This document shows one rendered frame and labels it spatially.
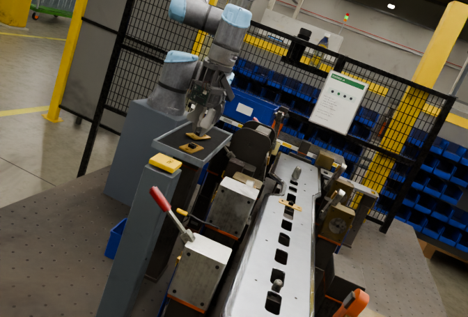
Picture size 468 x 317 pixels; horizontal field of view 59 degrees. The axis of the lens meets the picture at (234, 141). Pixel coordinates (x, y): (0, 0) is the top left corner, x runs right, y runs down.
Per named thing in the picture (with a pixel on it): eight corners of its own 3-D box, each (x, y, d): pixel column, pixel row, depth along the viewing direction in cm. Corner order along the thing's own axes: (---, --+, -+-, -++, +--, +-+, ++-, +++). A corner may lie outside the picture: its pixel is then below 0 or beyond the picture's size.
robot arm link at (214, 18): (212, 5, 122) (212, 4, 111) (248, 19, 123) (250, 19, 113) (204, 31, 124) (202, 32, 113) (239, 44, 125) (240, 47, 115)
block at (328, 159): (306, 221, 214) (335, 159, 205) (292, 214, 215) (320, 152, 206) (306, 215, 222) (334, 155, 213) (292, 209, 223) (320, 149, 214)
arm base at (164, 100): (139, 102, 157) (147, 77, 154) (157, 99, 171) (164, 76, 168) (174, 118, 154) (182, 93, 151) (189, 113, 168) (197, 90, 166)
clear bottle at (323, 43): (319, 69, 234) (333, 35, 229) (308, 65, 235) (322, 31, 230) (319, 69, 241) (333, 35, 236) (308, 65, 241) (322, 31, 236)
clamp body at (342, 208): (322, 302, 149) (363, 220, 140) (292, 288, 150) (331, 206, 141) (322, 292, 155) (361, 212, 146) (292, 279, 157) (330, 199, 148)
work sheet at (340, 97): (345, 135, 232) (369, 84, 224) (308, 120, 235) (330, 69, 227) (345, 135, 234) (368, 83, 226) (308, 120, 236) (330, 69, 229)
